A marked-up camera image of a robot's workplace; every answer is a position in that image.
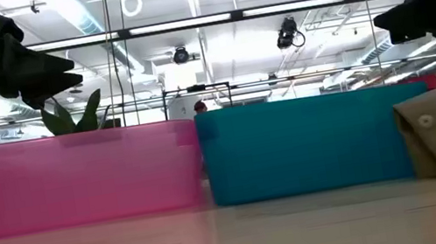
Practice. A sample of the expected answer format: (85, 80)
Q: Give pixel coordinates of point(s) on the blue plastic bin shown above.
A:
(302, 148)

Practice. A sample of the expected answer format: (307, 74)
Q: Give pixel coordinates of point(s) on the black aluminium rig frame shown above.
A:
(236, 15)

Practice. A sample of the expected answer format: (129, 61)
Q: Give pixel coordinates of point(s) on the red background bin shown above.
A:
(428, 81)

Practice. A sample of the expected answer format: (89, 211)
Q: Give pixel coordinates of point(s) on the black background rig frame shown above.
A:
(196, 88)

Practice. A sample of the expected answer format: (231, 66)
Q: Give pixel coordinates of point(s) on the black overhead camera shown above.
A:
(181, 55)

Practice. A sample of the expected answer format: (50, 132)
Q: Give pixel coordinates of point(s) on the white LED light strip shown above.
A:
(179, 24)
(294, 6)
(73, 42)

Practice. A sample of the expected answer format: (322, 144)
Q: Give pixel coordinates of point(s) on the black ceiling pipe clamp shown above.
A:
(34, 7)

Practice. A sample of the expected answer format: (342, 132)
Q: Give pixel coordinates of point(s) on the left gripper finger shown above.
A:
(35, 64)
(52, 86)

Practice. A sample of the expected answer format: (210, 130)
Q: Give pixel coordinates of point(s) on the pink translucent plastic bin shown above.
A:
(77, 181)

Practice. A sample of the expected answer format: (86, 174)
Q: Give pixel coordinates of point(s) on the person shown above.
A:
(200, 107)

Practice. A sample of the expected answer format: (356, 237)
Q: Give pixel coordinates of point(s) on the green plant in white pot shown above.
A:
(88, 117)

